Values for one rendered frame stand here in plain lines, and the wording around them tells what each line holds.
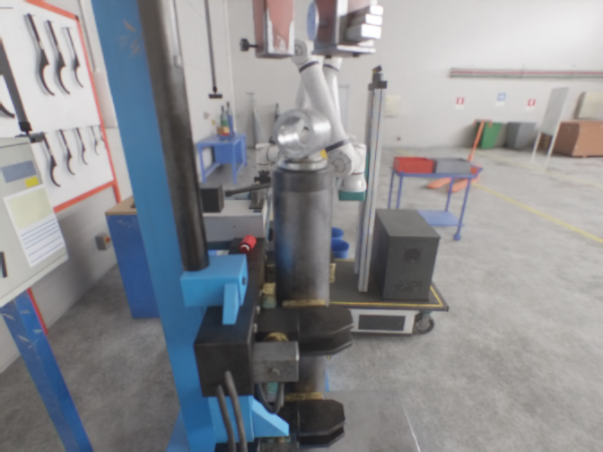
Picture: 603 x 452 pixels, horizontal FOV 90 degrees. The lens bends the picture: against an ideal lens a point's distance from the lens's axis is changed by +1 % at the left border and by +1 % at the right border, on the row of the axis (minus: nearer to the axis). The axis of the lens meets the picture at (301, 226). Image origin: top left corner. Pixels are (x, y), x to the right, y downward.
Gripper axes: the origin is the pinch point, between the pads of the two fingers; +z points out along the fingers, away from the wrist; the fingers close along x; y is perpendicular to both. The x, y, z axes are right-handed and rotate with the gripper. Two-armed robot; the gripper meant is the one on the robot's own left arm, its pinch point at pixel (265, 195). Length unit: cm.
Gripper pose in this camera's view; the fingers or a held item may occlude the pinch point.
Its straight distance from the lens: 206.0
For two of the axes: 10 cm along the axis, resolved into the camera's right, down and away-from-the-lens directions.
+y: -0.5, -3.8, 9.2
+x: -10.0, 0.2, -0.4
